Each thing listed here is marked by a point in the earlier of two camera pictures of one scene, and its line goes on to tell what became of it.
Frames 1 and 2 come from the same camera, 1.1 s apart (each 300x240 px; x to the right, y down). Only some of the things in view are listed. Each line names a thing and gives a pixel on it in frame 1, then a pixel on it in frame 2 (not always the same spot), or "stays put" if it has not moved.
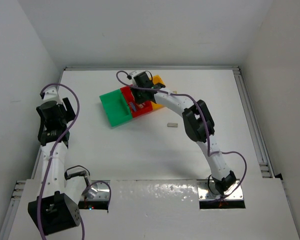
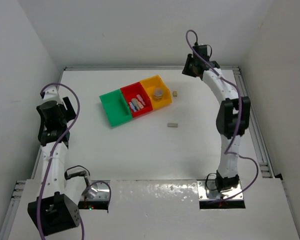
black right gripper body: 139,94 → 189,68
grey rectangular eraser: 172,124 stays put
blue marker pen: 133,106 stays put
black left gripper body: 53,135 stays put
